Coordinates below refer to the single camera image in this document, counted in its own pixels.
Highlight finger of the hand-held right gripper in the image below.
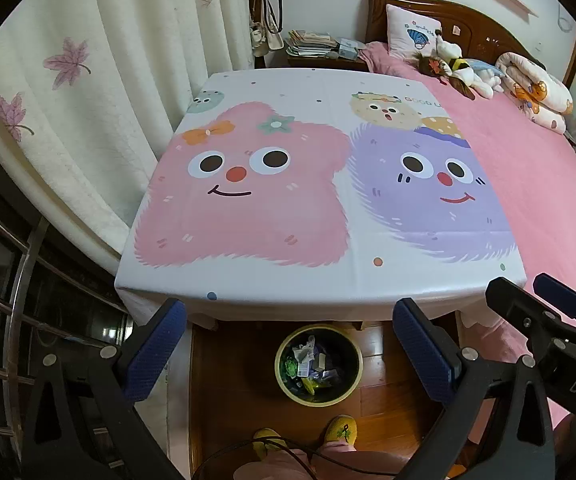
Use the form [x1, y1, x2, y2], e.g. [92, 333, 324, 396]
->
[485, 276, 576, 378]
[533, 272, 576, 333]

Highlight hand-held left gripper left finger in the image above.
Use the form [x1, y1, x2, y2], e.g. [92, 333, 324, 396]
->
[20, 297, 189, 480]

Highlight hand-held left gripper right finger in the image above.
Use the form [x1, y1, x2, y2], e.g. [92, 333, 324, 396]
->
[392, 297, 556, 480]

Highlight round yellow rimmed bin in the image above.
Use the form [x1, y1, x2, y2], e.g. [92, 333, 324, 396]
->
[274, 324, 363, 406]

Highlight white paper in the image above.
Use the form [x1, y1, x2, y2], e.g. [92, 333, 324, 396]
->
[293, 336, 317, 362]

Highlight pink bed blanket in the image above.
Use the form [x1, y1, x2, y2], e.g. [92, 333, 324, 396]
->
[360, 41, 576, 441]

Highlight person's right yellow slipper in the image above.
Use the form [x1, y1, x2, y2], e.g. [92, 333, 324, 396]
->
[325, 414, 359, 446]

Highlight person's right leg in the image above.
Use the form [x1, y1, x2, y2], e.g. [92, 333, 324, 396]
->
[313, 442, 403, 480]

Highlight steel tube rack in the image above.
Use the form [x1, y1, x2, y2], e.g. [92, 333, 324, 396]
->
[0, 180, 133, 480]

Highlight cartoon monster printed tablecloth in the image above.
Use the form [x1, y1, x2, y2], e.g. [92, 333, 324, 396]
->
[114, 67, 528, 331]

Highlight folded bear print quilt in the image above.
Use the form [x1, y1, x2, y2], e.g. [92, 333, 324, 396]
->
[495, 51, 574, 135]

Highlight light blue plush toy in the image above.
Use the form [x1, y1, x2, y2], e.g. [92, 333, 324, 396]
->
[468, 58, 501, 78]

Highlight cream leaf print curtain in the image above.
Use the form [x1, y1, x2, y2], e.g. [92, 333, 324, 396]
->
[0, 0, 256, 266]

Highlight brown haired doll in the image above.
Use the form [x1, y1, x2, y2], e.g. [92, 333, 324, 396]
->
[415, 50, 476, 101]

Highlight white plush with bee stripes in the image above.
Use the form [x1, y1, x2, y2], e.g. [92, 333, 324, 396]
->
[435, 30, 474, 83]

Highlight dark wooden headboard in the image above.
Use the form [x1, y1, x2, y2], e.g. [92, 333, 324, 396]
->
[367, 0, 576, 86]

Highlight pink white cartoon pillow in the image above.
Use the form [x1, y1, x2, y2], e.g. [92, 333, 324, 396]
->
[385, 4, 443, 61]

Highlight wooden nightstand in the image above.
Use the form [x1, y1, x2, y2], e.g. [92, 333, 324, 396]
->
[287, 52, 369, 72]

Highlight light blue box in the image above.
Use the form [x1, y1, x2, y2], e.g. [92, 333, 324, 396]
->
[338, 37, 365, 59]

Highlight stack of books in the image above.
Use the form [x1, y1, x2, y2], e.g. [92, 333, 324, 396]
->
[285, 30, 341, 57]

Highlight white handbag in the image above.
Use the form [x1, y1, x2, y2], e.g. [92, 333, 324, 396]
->
[250, 22, 275, 58]

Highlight thin black cable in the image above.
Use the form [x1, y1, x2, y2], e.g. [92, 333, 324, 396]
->
[190, 439, 399, 480]

